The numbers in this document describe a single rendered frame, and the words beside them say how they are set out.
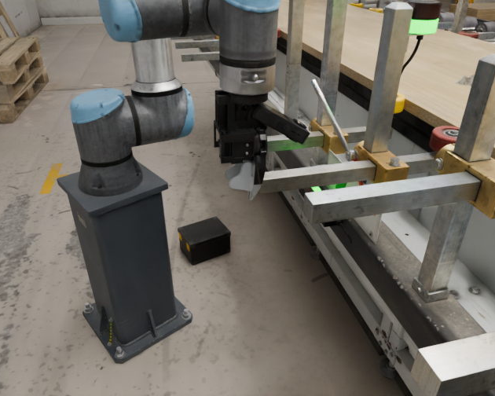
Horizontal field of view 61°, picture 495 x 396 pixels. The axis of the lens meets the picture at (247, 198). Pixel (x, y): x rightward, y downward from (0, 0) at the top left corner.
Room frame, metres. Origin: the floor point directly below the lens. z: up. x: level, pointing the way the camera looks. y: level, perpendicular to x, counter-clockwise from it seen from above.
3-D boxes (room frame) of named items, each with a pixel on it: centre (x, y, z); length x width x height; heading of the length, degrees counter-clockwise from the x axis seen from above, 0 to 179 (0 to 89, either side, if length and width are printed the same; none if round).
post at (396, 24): (0.80, -0.26, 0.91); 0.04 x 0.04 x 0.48; 14
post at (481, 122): (0.55, -0.33, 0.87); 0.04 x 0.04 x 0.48; 14
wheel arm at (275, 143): (0.99, -0.16, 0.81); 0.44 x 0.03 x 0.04; 104
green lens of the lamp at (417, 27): (0.81, -0.31, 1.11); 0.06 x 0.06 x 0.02
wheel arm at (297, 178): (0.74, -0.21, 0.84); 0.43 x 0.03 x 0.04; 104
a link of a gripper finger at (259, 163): (0.67, -0.02, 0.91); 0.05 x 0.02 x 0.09; 14
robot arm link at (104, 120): (1.15, 0.42, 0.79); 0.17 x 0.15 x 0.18; 117
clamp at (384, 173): (0.77, -0.27, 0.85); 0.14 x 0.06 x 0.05; 14
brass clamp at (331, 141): (1.02, -0.21, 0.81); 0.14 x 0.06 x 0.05; 14
